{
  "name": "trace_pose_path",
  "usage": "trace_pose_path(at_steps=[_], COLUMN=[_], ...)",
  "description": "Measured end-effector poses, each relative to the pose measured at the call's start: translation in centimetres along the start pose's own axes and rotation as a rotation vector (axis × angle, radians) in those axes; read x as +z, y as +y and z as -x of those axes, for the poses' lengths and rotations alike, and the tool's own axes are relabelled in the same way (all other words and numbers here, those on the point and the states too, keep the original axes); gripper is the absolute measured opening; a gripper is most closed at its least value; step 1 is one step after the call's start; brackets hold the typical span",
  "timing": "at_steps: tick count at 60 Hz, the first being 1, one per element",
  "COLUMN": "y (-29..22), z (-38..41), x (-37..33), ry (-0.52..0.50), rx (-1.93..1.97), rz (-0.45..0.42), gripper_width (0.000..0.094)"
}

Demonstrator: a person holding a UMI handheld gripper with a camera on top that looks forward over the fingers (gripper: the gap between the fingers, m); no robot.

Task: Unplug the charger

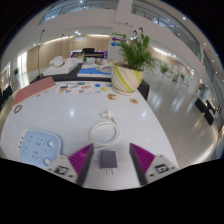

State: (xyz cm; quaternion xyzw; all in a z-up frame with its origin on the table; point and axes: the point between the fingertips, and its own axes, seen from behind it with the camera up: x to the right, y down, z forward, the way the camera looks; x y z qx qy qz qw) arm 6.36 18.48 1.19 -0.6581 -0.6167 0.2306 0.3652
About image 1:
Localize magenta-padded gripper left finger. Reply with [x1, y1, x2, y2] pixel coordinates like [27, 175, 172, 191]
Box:
[46, 143, 95, 186]

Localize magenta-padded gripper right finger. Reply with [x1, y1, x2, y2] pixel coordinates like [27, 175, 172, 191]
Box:
[128, 142, 180, 186]

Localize grey-purple charger block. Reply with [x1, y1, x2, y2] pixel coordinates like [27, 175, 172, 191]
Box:
[99, 150, 119, 176]

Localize light blue power strip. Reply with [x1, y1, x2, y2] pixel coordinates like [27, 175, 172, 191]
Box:
[16, 128, 64, 170]

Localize small brown biscuit-shaped piece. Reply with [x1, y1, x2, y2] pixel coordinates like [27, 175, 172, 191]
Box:
[106, 93, 119, 101]

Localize black chair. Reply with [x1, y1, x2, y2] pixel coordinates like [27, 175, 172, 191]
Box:
[137, 79, 151, 101]

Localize group of black seats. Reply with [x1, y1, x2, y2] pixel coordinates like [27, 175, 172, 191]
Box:
[194, 97, 222, 127]

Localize potted plant in striped pot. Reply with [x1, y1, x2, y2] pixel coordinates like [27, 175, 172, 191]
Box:
[110, 33, 156, 96]

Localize black low platform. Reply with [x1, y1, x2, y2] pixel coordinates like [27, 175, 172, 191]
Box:
[29, 62, 113, 85]

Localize pink flat board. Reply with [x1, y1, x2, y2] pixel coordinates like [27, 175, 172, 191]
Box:
[12, 75, 57, 108]

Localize blue mat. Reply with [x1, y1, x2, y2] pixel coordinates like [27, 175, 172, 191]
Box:
[77, 67, 112, 79]

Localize white sculpture model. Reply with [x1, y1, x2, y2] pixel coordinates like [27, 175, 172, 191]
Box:
[42, 55, 80, 77]

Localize black draped tables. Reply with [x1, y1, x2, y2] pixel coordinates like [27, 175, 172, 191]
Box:
[0, 84, 14, 108]

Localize black piano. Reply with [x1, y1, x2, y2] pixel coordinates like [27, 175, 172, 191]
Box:
[69, 47, 109, 60]

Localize colourful arrow direction signs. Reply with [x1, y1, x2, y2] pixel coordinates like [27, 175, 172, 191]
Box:
[111, 31, 128, 48]

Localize white coiled cable with plug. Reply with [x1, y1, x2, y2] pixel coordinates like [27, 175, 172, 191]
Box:
[88, 109, 121, 148]

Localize brown ring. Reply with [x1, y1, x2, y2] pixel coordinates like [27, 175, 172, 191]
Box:
[13, 104, 24, 115]

